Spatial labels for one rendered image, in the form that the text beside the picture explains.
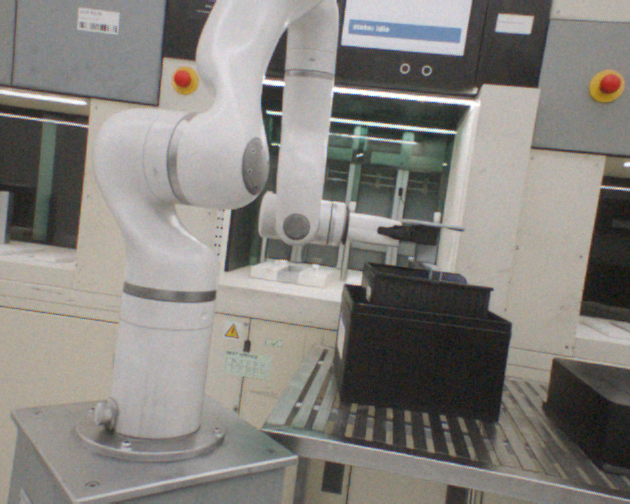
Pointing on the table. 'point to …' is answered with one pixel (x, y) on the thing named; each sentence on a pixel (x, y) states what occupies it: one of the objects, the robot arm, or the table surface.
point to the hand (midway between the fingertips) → (424, 235)
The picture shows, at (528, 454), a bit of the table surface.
